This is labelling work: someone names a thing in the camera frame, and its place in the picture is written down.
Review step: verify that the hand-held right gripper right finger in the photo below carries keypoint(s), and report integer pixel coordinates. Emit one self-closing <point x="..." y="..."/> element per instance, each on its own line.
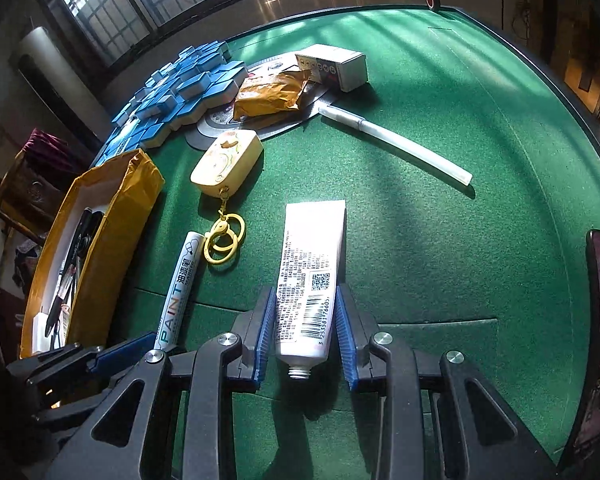
<point x="346" y="340"/>

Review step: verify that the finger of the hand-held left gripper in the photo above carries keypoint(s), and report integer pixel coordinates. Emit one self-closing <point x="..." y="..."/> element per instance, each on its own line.
<point x="122" y="352"/>
<point x="70" y="410"/>

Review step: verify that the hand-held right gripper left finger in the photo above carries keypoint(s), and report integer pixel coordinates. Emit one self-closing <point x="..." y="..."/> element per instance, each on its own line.
<point x="262" y="340"/>

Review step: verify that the white ointment tube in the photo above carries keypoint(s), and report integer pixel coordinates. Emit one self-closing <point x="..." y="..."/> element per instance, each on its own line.
<point x="307" y="280"/>

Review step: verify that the white paint marker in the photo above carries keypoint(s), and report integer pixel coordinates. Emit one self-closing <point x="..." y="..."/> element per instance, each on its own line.
<point x="180" y="290"/>

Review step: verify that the cardboard box with yellow tape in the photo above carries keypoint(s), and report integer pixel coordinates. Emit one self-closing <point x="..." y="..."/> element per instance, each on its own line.
<point x="110" y="240"/>

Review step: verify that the white charger adapter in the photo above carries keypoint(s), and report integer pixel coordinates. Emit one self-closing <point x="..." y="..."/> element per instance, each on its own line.
<point x="44" y="329"/>

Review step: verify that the cream case with yellow keyring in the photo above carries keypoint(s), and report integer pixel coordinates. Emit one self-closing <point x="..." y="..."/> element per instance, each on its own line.
<point x="225" y="160"/>

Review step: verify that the wooden chair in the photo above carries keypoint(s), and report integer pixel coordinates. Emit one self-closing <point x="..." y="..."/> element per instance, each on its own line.
<point x="25" y="195"/>

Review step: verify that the long white capped pen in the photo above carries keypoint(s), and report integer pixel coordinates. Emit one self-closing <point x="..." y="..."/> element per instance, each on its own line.
<point x="395" y="140"/>

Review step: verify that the dark red cloth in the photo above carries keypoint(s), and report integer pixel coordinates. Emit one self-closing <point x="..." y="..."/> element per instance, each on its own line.
<point x="45" y="144"/>

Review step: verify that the yellow plastic packet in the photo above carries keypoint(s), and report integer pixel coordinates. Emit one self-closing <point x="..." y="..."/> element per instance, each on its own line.
<point x="270" y="95"/>

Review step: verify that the pile of blue mahjong tiles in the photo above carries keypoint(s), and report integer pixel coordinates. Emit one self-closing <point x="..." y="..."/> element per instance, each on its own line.
<point x="180" y="90"/>

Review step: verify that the small white carton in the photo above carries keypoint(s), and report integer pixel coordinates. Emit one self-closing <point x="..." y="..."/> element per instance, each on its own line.
<point x="335" y="67"/>

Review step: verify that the white standing air conditioner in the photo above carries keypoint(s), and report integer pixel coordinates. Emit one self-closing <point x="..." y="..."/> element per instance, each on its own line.
<point x="55" y="80"/>

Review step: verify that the barred window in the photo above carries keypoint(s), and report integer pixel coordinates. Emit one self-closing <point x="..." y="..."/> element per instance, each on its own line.
<point x="155" y="5"/>

